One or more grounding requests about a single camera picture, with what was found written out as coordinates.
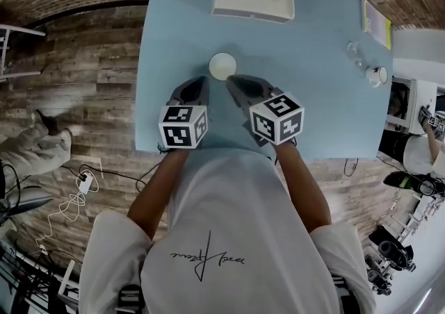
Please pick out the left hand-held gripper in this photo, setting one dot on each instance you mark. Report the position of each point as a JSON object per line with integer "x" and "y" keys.
{"x": 177, "y": 128}

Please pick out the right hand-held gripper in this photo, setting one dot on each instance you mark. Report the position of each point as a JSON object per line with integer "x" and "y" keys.
{"x": 274, "y": 118}

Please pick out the blue mug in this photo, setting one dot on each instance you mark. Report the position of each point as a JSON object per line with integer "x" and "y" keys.
{"x": 222, "y": 65}

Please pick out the person's left forearm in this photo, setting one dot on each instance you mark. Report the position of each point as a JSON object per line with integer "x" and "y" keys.
{"x": 156, "y": 191}

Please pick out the person's right forearm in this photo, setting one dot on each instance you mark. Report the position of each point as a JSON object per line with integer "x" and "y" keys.
{"x": 302, "y": 187}

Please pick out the white mug with black print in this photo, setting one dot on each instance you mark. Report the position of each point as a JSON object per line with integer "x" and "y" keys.
{"x": 373, "y": 76}

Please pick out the clear drinking glass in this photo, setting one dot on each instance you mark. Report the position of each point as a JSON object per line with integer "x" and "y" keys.
{"x": 353, "y": 48}

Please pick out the small clear glass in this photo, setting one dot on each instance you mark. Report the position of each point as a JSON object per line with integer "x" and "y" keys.
{"x": 359, "y": 62}

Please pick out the person's white T-shirt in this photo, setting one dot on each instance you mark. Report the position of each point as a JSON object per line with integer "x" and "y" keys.
{"x": 229, "y": 215}

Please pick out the white power strip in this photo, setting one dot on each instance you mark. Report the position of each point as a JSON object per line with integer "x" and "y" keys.
{"x": 86, "y": 184}

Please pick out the yellow-edged book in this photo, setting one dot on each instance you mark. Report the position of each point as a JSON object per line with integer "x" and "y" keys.
{"x": 375, "y": 22}

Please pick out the black green-trimmed bag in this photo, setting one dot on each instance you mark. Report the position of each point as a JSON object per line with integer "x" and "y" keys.
{"x": 396, "y": 179}

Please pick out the black metal stand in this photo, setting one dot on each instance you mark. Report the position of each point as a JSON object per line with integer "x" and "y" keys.
{"x": 31, "y": 281}

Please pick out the black camera equipment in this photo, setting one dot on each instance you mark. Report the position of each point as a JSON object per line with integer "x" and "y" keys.
{"x": 389, "y": 246}

